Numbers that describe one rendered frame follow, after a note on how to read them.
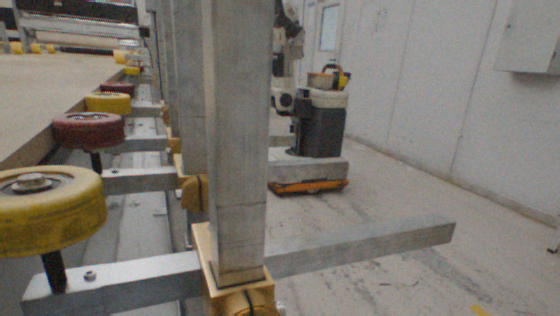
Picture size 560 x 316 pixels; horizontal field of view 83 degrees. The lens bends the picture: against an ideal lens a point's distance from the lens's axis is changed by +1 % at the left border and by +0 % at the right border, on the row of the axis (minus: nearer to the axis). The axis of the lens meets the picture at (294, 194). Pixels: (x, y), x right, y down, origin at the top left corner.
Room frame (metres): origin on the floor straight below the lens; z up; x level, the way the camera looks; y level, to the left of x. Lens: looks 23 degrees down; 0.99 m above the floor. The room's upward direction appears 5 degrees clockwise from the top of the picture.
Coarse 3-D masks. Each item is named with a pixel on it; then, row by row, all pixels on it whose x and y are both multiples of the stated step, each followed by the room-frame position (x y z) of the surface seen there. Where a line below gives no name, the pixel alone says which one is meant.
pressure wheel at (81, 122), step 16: (80, 112) 0.44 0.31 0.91; (96, 112) 0.45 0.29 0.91; (64, 128) 0.38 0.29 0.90; (80, 128) 0.38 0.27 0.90; (96, 128) 0.39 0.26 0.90; (112, 128) 0.41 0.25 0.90; (64, 144) 0.38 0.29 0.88; (80, 144) 0.38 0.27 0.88; (96, 144) 0.39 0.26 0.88; (112, 144) 0.40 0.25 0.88; (96, 160) 0.41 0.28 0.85
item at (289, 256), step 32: (384, 224) 0.33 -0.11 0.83; (416, 224) 0.34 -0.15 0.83; (448, 224) 0.35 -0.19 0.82; (160, 256) 0.23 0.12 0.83; (192, 256) 0.24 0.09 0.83; (288, 256) 0.26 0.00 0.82; (320, 256) 0.27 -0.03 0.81; (352, 256) 0.29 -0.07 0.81; (384, 256) 0.31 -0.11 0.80; (32, 288) 0.18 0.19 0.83; (64, 288) 0.19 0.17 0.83; (96, 288) 0.19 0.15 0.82; (128, 288) 0.20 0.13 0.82; (160, 288) 0.21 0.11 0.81; (192, 288) 0.22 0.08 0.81
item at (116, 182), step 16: (288, 160) 0.55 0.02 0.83; (304, 160) 0.56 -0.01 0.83; (320, 160) 0.57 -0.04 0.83; (336, 160) 0.58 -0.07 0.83; (112, 176) 0.41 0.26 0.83; (128, 176) 0.42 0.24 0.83; (144, 176) 0.43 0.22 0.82; (160, 176) 0.44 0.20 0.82; (176, 176) 0.45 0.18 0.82; (272, 176) 0.51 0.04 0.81; (288, 176) 0.53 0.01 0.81; (304, 176) 0.54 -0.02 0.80; (320, 176) 0.56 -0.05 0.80; (336, 176) 0.57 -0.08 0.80; (112, 192) 0.41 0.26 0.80; (128, 192) 0.42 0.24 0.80; (144, 192) 0.43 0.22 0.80
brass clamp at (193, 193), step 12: (180, 156) 0.50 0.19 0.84; (180, 168) 0.44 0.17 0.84; (180, 180) 0.40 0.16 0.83; (192, 180) 0.40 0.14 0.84; (204, 180) 0.40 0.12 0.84; (180, 192) 0.39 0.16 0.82; (192, 192) 0.39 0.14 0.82; (204, 192) 0.40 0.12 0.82; (192, 204) 0.39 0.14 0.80; (204, 204) 0.40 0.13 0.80
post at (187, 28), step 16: (176, 0) 0.42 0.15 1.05; (192, 0) 0.42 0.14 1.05; (176, 16) 0.41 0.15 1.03; (192, 16) 0.42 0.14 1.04; (176, 32) 0.41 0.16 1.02; (192, 32) 0.42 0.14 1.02; (176, 48) 0.41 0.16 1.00; (192, 48) 0.42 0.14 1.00; (176, 64) 0.42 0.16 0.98; (192, 64) 0.42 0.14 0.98; (176, 80) 0.44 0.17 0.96; (192, 80) 0.42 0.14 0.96; (192, 96) 0.42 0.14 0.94; (192, 112) 0.42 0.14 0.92; (192, 128) 0.42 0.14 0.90; (192, 144) 0.42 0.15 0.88; (192, 160) 0.42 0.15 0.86
